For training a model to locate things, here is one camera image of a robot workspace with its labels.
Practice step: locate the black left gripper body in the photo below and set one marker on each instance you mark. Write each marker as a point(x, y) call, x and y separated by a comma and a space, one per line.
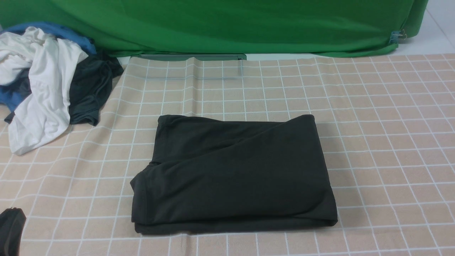
point(12, 221)

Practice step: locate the dark gray long-sleeved shirt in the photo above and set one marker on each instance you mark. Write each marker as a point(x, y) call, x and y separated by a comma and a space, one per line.
point(211, 176)

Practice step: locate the white crumpled shirt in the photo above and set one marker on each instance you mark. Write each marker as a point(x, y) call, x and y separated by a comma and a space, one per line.
point(44, 115)

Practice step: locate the blue crumpled garment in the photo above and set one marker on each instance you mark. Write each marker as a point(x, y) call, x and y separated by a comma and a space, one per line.
point(53, 32)

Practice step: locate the dark gray crumpled garment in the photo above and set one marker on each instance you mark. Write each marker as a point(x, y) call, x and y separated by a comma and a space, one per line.
point(90, 89)

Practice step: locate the green backdrop cloth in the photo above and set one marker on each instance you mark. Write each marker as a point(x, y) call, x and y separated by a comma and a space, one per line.
point(332, 28)

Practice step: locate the beige checkered tablecloth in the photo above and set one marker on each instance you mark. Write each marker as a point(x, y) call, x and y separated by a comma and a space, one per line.
point(387, 131)

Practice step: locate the binder clip on backdrop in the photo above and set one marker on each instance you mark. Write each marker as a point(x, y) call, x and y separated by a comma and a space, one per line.
point(396, 36)

